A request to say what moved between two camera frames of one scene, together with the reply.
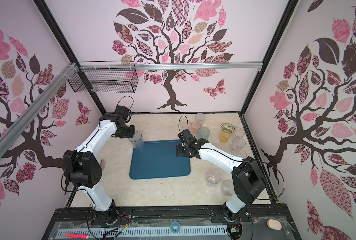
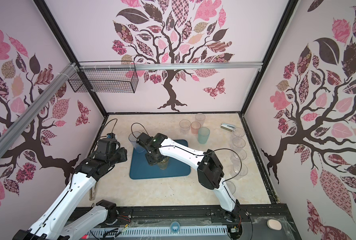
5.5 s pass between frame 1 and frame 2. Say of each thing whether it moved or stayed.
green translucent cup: stayed
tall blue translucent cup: stayed
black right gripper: moved
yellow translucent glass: moved
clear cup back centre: stayed
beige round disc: stayed
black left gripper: moved
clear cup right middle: stayed
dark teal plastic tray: stayed
